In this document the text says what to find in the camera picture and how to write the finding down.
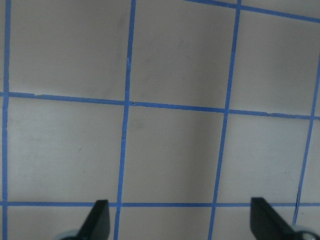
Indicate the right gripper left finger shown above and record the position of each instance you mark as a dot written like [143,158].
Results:
[97,225]

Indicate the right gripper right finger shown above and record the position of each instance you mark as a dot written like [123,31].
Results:
[267,224]

